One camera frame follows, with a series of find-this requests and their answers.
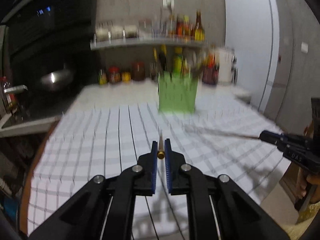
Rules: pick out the white wall socket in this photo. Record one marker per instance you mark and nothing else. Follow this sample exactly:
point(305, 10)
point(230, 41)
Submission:
point(169, 4)

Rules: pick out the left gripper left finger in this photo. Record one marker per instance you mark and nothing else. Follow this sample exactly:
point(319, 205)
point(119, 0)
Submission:
point(103, 208)

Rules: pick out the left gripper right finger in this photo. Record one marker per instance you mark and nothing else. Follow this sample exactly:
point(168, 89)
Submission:
point(217, 207)

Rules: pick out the green plastic utensil basket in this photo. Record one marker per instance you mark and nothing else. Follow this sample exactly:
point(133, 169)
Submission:
point(176, 93)

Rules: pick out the white refrigerator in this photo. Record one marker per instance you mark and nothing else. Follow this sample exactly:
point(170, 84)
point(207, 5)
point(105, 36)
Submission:
point(252, 31)

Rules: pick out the green yellow-capped bottle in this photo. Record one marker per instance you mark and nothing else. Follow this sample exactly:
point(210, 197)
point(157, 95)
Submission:
point(177, 60)

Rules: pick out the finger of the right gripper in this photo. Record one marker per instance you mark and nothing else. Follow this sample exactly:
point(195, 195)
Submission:
point(271, 137)

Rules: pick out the white checkered table mat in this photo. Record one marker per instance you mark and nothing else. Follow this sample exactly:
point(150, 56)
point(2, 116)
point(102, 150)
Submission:
point(107, 141)

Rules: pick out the grey wall shelf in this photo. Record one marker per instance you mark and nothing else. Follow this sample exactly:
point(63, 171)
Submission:
point(157, 41)

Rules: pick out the brown gold-capped chopstick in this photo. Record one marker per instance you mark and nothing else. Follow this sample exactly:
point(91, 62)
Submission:
point(161, 152)

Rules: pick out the white rice cooker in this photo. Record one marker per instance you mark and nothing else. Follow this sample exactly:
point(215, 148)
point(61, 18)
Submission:
point(228, 72)

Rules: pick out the tall brown sauce bottle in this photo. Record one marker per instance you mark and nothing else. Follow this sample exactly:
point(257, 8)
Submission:
point(199, 34)

